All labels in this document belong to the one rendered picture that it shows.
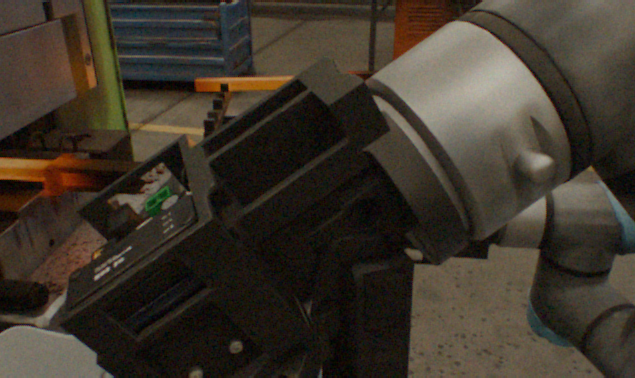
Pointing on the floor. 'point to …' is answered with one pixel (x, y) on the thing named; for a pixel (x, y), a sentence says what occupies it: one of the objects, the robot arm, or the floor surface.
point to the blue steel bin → (182, 39)
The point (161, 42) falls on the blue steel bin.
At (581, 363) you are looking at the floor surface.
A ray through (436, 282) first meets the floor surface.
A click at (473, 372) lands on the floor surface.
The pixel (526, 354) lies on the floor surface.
